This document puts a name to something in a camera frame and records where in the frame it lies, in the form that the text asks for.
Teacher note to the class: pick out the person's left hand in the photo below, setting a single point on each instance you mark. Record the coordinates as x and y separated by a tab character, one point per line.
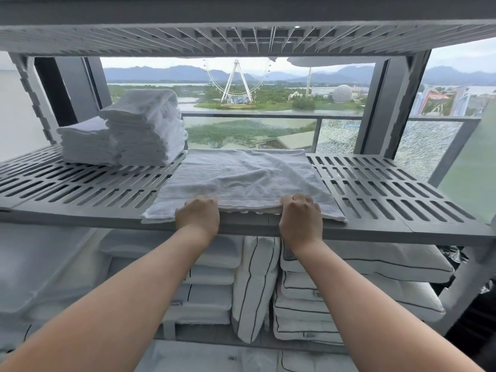
197	216

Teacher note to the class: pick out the person's right hand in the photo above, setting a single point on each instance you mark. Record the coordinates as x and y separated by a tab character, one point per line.
302	220

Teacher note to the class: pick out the white hand towel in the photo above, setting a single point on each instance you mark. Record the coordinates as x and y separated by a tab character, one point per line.
143	104
240	178

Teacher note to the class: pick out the person's right forearm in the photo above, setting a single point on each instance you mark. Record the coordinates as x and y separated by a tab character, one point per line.
379	321

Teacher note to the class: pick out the person's left forearm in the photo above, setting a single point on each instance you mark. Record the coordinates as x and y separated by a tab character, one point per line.
97	313

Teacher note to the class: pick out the grey roofed building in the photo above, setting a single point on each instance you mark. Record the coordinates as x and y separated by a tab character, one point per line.
294	140

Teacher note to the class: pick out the stack of folded white towels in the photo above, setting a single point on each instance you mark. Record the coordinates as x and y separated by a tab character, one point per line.
151	145
87	143

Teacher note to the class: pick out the stack of black-piped white pillows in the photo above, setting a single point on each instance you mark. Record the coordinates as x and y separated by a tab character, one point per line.
387	263

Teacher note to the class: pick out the grey slotted shelf board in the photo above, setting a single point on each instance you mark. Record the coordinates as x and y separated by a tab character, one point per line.
77	218

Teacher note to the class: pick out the white dome building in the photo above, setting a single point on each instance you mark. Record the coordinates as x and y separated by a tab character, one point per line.
342	94

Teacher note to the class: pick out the tall thin tower ride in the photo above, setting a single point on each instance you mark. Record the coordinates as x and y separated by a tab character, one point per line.
309	83

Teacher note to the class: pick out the white ferris wheel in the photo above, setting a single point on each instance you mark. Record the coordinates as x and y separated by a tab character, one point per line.
236	83

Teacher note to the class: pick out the white hanging sheet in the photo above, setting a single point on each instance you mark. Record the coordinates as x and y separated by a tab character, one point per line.
329	61

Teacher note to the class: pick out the glass balcony railing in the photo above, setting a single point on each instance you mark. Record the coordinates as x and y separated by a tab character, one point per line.
457	151

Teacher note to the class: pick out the pale green glass partition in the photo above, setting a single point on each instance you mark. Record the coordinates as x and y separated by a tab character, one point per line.
472	178

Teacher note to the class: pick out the blue water slide structure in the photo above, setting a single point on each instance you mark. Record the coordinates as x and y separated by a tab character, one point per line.
434	100

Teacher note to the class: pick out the grey ribbed shelf board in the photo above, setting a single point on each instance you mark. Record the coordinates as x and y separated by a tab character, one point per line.
116	15

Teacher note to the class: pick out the dark window frame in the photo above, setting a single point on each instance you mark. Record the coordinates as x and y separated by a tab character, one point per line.
77	89
372	108

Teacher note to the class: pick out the grey notched shelf post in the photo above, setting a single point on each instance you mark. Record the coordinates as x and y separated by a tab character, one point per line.
465	286
407	104
35	100

